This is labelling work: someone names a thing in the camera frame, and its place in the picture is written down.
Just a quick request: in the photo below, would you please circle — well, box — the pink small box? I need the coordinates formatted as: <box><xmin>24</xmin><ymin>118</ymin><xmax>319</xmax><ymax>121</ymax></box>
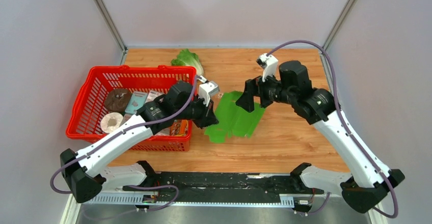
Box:
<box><xmin>144</xmin><ymin>90</ymin><xmax>166</xmax><ymax>107</ymax></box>

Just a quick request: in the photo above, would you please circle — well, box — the red plastic basket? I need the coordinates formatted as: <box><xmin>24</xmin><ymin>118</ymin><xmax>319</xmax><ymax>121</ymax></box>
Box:
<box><xmin>66</xmin><ymin>65</ymin><xmax>196</xmax><ymax>143</ymax></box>

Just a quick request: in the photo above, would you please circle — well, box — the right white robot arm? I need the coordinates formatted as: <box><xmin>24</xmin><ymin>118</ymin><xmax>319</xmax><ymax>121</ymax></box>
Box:
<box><xmin>236</xmin><ymin>60</ymin><xmax>405</xmax><ymax>213</ymax></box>

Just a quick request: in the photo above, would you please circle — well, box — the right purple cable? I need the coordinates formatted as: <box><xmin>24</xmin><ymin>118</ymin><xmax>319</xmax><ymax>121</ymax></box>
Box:
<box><xmin>266</xmin><ymin>40</ymin><xmax>399</xmax><ymax>219</ymax></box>

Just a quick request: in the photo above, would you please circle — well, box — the white toilet paper roll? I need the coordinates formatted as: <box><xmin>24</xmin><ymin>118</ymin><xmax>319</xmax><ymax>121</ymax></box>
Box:
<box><xmin>100</xmin><ymin>112</ymin><xmax>123</xmax><ymax>134</ymax></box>

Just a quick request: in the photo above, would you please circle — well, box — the orange yellow carton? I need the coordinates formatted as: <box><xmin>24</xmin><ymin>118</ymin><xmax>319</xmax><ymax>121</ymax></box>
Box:
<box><xmin>170</xmin><ymin>120</ymin><xmax>188</xmax><ymax>136</ymax></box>

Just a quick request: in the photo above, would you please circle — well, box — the brown round bread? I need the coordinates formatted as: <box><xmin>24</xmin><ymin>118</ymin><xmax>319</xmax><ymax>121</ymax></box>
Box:
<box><xmin>103</xmin><ymin>88</ymin><xmax>132</xmax><ymax>113</ymax></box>

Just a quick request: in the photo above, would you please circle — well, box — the grey pink flat box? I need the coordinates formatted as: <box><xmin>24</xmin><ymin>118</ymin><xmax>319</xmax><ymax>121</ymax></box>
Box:
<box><xmin>120</xmin><ymin>114</ymin><xmax>132</xmax><ymax>126</ymax></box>

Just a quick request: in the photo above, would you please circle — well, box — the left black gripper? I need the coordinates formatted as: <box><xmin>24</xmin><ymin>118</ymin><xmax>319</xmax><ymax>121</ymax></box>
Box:
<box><xmin>174</xmin><ymin>94</ymin><xmax>219</xmax><ymax>129</ymax></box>

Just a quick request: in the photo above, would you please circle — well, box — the purple cable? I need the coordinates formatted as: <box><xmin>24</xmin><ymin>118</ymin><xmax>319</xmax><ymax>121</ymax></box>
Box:
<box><xmin>266</xmin><ymin>40</ymin><xmax>399</xmax><ymax>219</ymax></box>
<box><xmin>49</xmin><ymin>74</ymin><xmax>203</xmax><ymax>212</ymax></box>

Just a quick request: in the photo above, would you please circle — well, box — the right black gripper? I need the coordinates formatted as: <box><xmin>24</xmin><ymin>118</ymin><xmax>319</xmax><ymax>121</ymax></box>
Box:
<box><xmin>236</xmin><ymin>69</ymin><xmax>295</xmax><ymax>112</ymax></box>

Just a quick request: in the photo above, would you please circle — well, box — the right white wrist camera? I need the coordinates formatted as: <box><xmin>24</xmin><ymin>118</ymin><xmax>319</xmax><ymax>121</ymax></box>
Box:
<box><xmin>256</xmin><ymin>53</ymin><xmax>279</xmax><ymax>82</ymax></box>

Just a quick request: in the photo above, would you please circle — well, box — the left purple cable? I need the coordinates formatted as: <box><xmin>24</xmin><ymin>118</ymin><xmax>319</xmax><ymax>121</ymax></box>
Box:
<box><xmin>49</xmin><ymin>74</ymin><xmax>203</xmax><ymax>212</ymax></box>

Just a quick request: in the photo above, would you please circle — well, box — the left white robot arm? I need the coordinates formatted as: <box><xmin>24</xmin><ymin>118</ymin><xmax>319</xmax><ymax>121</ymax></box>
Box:
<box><xmin>56</xmin><ymin>80</ymin><xmax>219</xmax><ymax>203</ymax></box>

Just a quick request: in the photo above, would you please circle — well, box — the green paper box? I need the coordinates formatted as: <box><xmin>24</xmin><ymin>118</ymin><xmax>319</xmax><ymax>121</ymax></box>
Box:
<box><xmin>204</xmin><ymin>91</ymin><xmax>265</xmax><ymax>144</ymax></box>

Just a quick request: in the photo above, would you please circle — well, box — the teal small box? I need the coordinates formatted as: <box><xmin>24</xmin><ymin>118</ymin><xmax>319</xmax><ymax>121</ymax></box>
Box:
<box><xmin>125</xmin><ymin>91</ymin><xmax>148</xmax><ymax>115</ymax></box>

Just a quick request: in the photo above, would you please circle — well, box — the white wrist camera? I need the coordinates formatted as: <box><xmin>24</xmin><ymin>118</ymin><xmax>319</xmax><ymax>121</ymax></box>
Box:
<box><xmin>256</xmin><ymin>53</ymin><xmax>279</xmax><ymax>82</ymax></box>
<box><xmin>196</xmin><ymin>75</ymin><xmax>220</xmax><ymax>107</ymax></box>

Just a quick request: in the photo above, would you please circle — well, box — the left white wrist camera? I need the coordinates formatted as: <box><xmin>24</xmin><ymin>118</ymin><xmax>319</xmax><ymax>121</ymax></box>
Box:
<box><xmin>196</xmin><ymin>75</ymin><xmax>220</xmax><ymax>107</ymax></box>

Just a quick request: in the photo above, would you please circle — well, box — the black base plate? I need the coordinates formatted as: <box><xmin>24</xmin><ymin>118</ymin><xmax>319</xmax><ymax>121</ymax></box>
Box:
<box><xmin>122</xmin><ymin>172</ymin><xmax>324</xmax><ymax>205</ymax></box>

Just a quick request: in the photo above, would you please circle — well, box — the green lettuce head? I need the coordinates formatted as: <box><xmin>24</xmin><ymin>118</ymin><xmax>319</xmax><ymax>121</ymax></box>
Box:
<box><xmin>171</xmin><ymin>49</ymin><xmax>204</xmax><ymax>76</ymax></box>

